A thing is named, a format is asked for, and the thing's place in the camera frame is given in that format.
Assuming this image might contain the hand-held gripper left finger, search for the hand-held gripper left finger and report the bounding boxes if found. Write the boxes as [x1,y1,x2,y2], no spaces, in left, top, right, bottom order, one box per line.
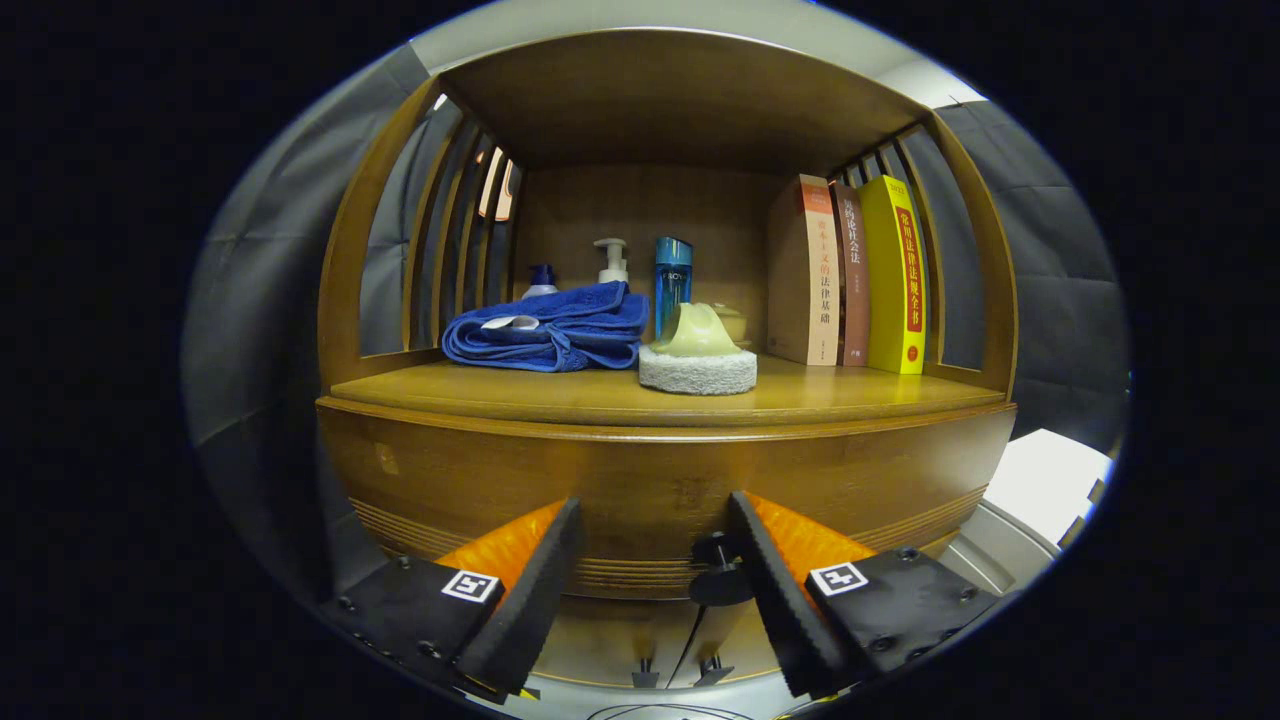
[320,497,586,706]

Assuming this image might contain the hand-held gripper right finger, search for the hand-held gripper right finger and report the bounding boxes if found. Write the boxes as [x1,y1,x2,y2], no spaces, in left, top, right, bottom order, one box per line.
[727,490,1001,699]

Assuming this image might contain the black round drawer knob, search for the black round drawer knob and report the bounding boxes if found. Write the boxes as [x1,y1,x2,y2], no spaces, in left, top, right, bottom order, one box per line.
[688,531,756,607]

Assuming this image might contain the wooden drawer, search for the wooden drawer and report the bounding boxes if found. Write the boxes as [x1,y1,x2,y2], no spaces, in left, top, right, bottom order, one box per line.
[315,398,1019,601]

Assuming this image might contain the green scrubbing sponge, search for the green scrubbing sponge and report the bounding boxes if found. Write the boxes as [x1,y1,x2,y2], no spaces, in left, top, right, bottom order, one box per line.
[638,303,759,396]

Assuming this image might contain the wooden cabinet door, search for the wooden cabinet door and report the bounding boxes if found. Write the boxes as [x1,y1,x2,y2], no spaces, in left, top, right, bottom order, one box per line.
[680,600,791,689]
[530,598,691,689]

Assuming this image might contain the wooden countertop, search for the wooden countertop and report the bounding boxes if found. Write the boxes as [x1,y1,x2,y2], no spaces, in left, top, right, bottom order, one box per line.
[330,352,1006,429]

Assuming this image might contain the wooden cabinet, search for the wooden cabinet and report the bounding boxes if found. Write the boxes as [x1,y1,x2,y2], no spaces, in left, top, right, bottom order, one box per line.
[315,28,1019,691]

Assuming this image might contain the blue folded towel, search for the blue folded towel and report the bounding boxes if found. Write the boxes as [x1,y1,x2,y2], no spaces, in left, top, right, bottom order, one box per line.
[442,281,651,373]

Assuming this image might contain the white table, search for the white table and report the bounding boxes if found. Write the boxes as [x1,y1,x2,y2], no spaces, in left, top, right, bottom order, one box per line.
[945,428,1116,591]

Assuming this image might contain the brown book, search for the brown book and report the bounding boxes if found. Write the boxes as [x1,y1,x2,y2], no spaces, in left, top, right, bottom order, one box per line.
[830,182,873,367]

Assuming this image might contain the orange and white book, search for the orange and white book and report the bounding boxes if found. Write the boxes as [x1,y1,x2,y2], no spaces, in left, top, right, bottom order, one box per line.
[767,175,843,366]

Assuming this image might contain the yellow book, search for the yellow book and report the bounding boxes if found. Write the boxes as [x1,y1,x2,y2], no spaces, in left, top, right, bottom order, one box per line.
[858,175,928,375]

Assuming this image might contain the blue glass bottle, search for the blue glass bottle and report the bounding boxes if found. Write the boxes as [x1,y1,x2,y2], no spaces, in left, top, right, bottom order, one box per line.
[655,237,694,341]

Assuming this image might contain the black floor cable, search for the black floor cable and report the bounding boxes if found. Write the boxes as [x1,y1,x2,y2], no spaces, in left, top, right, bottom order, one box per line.
[585,703,741,720]

